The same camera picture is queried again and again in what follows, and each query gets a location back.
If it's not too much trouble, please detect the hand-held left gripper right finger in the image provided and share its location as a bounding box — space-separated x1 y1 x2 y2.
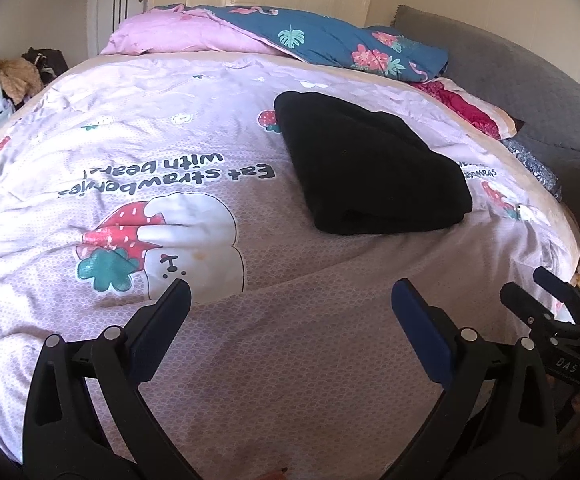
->
384 278 559 480

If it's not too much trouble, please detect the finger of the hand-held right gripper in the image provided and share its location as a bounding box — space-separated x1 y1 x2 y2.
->
532 266 580 332
500 282 560 335

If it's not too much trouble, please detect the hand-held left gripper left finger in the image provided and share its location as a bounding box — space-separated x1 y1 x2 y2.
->
21 278 193 480

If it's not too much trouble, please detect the black long-sleeved shirt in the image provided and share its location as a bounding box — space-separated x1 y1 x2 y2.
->
274 90 474 237

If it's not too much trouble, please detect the beige clothes pile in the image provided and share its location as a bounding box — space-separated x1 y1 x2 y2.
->
0 57 44 107

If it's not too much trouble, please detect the pink strawberry print blanket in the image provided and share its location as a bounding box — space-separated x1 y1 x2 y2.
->
0 52 580 480

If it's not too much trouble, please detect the blue patterned pillow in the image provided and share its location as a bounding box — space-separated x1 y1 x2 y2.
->
500 137 564 204

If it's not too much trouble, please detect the red floral pillow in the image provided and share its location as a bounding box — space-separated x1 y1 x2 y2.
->
410 77 527 142

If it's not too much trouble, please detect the grey padded headboard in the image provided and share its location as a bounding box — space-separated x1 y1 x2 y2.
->
392 5 580 243

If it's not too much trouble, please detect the cream door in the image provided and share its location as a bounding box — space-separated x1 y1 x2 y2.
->
87 0 152 59

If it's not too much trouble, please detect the pink and teal floral duvet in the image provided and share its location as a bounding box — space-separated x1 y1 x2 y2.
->
100 4 450 84

